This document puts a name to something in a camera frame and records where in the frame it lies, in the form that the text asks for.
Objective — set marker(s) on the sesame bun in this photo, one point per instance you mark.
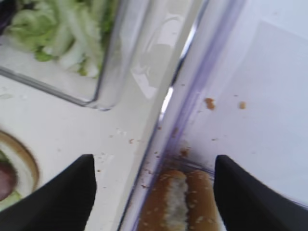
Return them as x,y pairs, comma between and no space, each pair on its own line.
202,209
165,208

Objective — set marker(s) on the shredded green lettuce pile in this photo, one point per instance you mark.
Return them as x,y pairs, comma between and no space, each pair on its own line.
74,33

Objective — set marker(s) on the clear plastic salad container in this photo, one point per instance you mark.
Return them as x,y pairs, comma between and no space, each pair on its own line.
100,93

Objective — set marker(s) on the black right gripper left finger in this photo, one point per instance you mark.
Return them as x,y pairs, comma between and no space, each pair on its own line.
63,204

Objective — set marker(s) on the bottom bun slice on tray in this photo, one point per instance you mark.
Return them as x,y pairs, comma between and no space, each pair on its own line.
23,162

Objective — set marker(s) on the round sausage meat patty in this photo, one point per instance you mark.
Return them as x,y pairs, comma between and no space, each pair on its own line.
8,179

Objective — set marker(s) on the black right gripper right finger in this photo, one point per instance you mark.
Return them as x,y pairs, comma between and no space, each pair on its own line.
246,204

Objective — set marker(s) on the green lettuce leaf on bun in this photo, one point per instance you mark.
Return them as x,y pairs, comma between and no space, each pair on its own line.
15,196

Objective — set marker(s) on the rear sesame bun top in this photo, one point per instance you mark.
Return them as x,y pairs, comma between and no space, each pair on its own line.
165,208

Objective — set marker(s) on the front sesame bun top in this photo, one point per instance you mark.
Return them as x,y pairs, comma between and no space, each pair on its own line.
202,209

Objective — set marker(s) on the white rectangular metal tray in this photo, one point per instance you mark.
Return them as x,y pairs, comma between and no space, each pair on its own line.
58,132

